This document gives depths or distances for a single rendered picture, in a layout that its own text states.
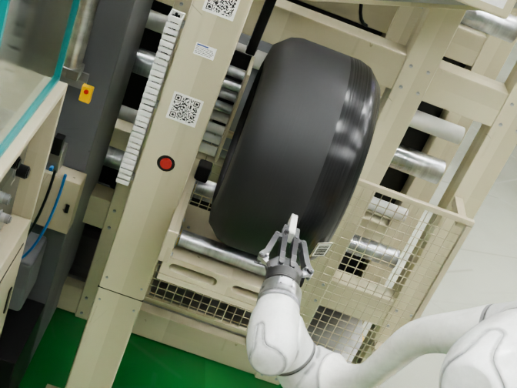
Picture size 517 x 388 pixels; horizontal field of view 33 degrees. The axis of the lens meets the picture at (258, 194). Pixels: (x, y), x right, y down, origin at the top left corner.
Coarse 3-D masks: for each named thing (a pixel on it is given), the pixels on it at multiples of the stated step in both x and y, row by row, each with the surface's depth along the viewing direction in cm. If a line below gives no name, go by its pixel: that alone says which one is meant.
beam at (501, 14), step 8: (456, 0) 222; (464, 0) 221; (472, 0) 221; (480, 0) 221; (512, 0) 220; (480, 8) 222; (488, 8) 222; (496, 8) 222; (504, 8) 221; (504, 16) 222
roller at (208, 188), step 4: (200, 184) 249; (204, 184) 249; (208, 184) 249; (212, 184) 250; (216, 184) 250; (196, 188) 249; (200, 188) 249; (204, 188) 249; (208, 188) 249; (212, 188) 249; (196, 192) 250; (200, 192) 250; (204, 192) 249; (208, 192) 249; (212, 192) 249; (208, 196) 250; (212, 196) 250
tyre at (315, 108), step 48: (288, 48) 211; (288, 96) 201; (336, 96) 203; (240, 144) 204; (288, 144) 199; (336, 144) 200; (240, 192) 203; (288, 192) 201; (336, 192) 202; (240, 240) 214
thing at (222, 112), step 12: (240, 60) 264; (252, 60) 261; (228, 72) 252; (240, 72) 252; (228, 84) 253; (240, 84) 254; (228, 96) 256; (240, 96) 254; (216, 108) 257; (228, 108) 257; (216, 120) 261; (228, 120) 262; (216, 132) 261; (204, 144) 265; (216, 144) 265; (216, 156) 265
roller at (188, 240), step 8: (184, 232) 225; (192, 232) 226; (184, 240) 224; (192, 240) 225; (200, 240) 225; (208, 240) 226; (184, 248) 226; (192, 248) 225; (200, 248) 225; (208, 248) 225; (216, 248) 225; (224, 248) 226; (232, 248) 227; (208, 256) 227; (216, 256) 226; (224, 256) 226; (232, 256) 226; (240, 256) 226; (248, 256) 226; (256, 256) 227; (232, 264) 227; (240, 264) 226; (248, 264) 226; (256, 264) 226; (256, 272) 227; (264, 272) 227
